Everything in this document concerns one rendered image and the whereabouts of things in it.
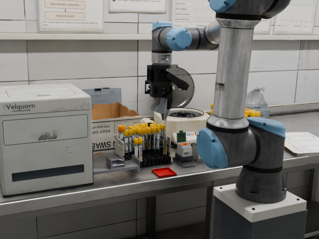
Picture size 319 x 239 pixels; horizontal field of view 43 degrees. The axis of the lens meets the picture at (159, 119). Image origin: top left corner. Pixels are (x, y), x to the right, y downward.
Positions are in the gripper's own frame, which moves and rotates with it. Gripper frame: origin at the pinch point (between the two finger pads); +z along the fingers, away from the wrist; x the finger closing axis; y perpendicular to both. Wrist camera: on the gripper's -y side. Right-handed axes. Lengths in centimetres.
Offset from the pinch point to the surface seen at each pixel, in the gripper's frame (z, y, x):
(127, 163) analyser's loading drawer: 13.5, 18.4, 8.2
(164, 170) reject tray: 17.3, 4.9, 10.0
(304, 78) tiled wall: -3, -119, -49
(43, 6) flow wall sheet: -40, 35, -50
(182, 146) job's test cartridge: 10.3, -4.0, 7.3
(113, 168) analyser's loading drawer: 13.5, 24.7, 11.2
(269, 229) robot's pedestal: 21, -7, 54
